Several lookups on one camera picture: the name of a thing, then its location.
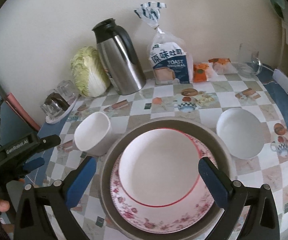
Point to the floral rimmed white plate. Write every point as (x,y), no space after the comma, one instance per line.
(162,220)

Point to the white square ceramic bowl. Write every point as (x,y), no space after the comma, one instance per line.
(94,134)

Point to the dark tinted glass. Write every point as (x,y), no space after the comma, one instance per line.
(58,99)

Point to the upturned clear glass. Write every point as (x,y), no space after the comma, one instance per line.
(67,90)

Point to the napa cabbage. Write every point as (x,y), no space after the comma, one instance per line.
(88,73)

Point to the strawberry pattern red-rimmed bowl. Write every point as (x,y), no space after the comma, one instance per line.
(159,167)

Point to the clear glass cup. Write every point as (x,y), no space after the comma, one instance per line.
(51,109)

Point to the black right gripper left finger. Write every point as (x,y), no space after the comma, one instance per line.
(67,193)

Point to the clear glass measuring jug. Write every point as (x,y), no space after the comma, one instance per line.
(249,63)

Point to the white round shallow bowl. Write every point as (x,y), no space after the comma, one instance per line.
(241,132)

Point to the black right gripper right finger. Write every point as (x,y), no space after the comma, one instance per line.
(226,195)

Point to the large stainless steel basin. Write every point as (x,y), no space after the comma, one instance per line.
(191,127)

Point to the patterned plastic tablecloth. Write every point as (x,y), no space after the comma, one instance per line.
(260,95)

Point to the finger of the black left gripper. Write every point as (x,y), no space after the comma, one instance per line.
(30,166)
(48,143)

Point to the orange white snack packet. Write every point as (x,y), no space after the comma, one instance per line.
(223,66)

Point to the stainless steel thermos jug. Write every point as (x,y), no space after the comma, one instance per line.
(118,57)

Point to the toast bread bag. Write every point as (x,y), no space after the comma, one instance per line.
(168,55)

